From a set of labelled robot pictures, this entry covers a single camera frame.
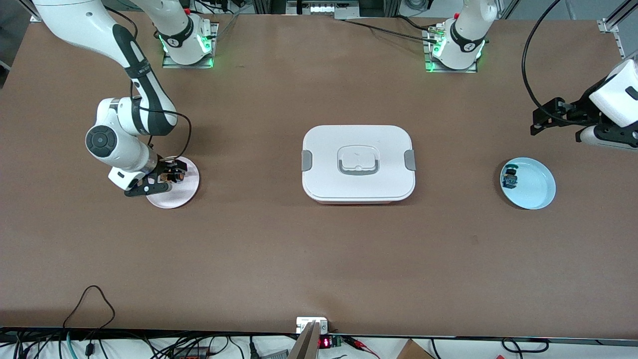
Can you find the grey aluminium camera post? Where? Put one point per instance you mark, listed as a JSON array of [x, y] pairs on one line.
[[306, 344]]

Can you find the white lunch box grey clips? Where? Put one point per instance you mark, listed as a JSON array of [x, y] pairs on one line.
[[324, 149]]

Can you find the aluminium frame profile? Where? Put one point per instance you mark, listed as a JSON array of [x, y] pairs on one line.
[[35, 17], [610, 25]]

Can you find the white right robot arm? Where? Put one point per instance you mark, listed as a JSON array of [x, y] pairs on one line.
[[114, 144]]

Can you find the light blue round plate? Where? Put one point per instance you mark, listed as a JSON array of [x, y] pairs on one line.
[[536, 187]]

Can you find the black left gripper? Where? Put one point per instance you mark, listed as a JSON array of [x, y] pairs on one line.
[[579, 111]]

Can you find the blue switch with green button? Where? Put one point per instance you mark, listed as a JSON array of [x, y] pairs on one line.
[[510, 177]]

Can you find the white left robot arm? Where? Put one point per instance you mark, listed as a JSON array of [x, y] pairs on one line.
[[463, 30]]

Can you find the brown cardboard piece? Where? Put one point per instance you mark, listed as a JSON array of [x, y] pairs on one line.
[[411, 351]]

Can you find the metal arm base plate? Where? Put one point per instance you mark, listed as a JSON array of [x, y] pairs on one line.
[[172, 65], [451, 71]]

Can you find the white mounting bracket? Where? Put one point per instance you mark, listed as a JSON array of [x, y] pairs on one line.
[[301, 324]]

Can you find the red LED display module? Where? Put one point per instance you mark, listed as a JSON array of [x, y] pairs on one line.
[[325, 342]]

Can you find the grey metal frame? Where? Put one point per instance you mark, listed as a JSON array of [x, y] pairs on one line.
[[319, 9]]

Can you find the pink round plate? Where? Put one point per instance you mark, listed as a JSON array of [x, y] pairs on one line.
[[174, 197]]

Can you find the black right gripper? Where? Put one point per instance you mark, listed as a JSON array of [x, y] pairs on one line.
[[163, 172]]

